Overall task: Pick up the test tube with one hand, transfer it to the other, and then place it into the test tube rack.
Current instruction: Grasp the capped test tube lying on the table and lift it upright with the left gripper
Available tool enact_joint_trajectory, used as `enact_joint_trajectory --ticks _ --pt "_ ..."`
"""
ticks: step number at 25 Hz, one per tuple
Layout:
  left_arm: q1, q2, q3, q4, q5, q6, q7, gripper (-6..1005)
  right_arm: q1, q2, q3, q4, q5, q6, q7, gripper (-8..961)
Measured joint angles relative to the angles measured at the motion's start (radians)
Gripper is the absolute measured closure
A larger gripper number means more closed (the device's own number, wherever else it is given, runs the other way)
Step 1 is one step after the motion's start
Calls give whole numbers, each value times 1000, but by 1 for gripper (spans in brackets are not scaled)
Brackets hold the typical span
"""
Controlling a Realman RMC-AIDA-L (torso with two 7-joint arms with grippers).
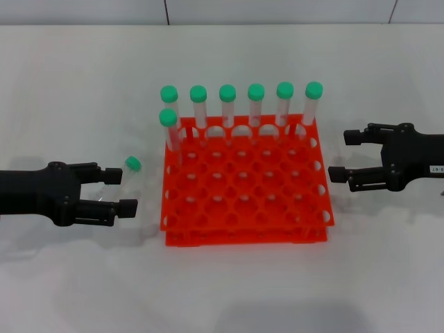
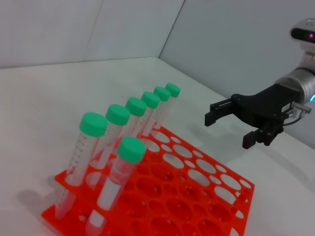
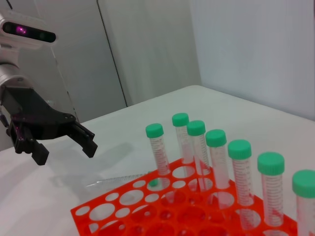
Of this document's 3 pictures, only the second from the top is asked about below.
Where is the green capped clear test tube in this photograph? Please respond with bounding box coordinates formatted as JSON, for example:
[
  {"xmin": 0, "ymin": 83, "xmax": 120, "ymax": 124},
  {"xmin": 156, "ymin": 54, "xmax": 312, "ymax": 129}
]
[
  {"xmin": 134, "ymin": 90, "xmax": 160, "ymax": 141},
  {"xmin": 85, "ymin": 136, "xmax": 147, "ymax": 236},
  {"xmin": 54, "ymin": 112, "xmax": 109, "ymax": 221},
  {"xmin": 145, "ymin": 86, "xmax": 171, "ymax": 136},
  {"xmin": 112, "ymin": 97, "xmax": 148, "ymax": 160},
  {"xmin": 88, "ymin": 104, "xmax": 131, "ymax": 187},
  {"xmin": 154, "ymin": 83, "xmax": 181, "ymax": 131}
]

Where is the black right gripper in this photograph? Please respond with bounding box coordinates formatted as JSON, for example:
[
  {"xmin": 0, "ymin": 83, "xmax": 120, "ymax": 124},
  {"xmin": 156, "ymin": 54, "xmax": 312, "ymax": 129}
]
[{"xmin": 204, "ymin": 83, "xmax": 306, "ymax": 149}]

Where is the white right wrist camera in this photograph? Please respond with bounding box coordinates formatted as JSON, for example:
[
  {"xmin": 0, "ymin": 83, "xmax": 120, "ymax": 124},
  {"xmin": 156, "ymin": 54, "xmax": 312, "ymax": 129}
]
[{"xmin": 289, "ymin": 18, "xmax": 315, "ymax": 54}]

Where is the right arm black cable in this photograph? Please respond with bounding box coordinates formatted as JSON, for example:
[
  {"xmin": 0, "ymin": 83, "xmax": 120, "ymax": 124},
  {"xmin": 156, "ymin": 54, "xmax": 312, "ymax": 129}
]
[{"xmin": 283, "ymin": 102, "xmax": 312, "ymax": 126}]

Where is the orange plastic test tube rack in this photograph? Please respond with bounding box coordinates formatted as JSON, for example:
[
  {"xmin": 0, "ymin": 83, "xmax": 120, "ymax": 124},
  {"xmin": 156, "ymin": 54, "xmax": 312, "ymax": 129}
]
[{"xmin": 40, "ymin": 125, "xmax": 255, "ymax": 236}]

